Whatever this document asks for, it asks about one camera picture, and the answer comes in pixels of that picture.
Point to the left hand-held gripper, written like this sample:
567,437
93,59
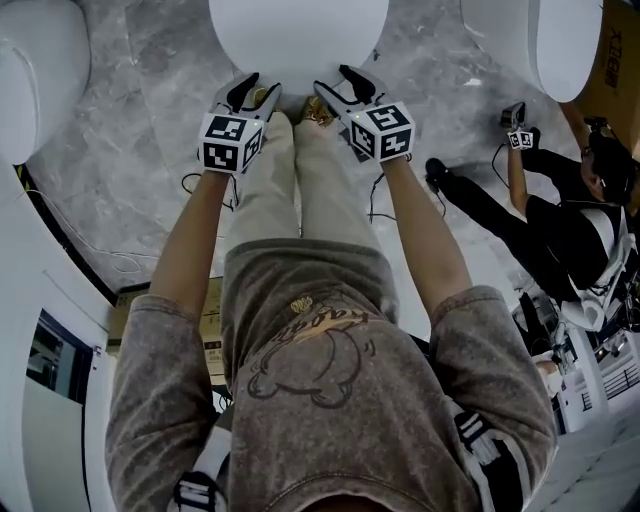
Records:
227,142

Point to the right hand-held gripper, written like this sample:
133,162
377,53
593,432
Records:
382,132

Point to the person's left forearm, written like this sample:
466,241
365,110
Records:
192,235

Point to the person's right forearm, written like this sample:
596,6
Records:
425,235

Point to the person's left golden shoe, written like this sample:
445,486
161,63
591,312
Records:
259,96

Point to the person's golden shoe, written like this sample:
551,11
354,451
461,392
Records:
259,96
315,112

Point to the person's right golden shoe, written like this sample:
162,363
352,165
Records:
315,112

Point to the person's beige trousers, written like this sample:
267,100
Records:
310,190

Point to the flat labelled cardboard box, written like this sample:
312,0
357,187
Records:
212,320

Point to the brown cardboard box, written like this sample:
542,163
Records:
617,55

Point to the person's grey printed shirt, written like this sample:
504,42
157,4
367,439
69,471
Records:
330,380

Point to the white cabinet with dark window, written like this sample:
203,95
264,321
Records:
30,280

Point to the white equipment rack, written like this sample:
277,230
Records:
585,370

